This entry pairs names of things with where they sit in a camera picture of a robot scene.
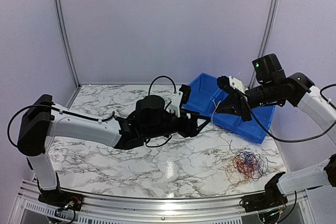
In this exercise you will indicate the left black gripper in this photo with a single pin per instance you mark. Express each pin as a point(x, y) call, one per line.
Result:
point(194, 130)

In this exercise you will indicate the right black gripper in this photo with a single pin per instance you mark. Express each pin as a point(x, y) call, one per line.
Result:
point(234, 104)

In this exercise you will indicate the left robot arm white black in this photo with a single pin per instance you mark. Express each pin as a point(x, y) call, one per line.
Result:
point(45, 119)

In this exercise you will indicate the blue three-compartment plastic bin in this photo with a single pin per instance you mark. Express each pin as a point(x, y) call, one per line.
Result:
point(207, 99)

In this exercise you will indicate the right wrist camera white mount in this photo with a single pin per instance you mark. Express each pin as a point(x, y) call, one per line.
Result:
point(236, 84)

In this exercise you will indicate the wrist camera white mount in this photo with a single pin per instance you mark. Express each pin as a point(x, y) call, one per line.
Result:
point(181, 97)
point(236, 84)

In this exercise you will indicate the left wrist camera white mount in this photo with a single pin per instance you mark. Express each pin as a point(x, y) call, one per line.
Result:
point(181, 97)

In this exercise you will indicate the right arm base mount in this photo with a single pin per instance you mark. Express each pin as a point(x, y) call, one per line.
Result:
point(261, 201)

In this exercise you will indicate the right aluminium corner post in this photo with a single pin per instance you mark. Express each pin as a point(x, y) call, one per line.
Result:
point(268, 27)

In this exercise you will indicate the aluminium corner post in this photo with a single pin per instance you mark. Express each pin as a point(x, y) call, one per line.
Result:
point(268, 27)
point(66, 43)

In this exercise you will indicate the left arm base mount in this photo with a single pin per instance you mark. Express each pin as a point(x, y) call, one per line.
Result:
point(60, 199)

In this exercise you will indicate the aluminium front rail frame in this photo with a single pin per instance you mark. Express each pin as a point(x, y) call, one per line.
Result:
point(94, 208)

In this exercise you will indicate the left aluminium corner post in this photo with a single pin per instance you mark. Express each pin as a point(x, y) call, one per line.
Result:
point(66, 43)

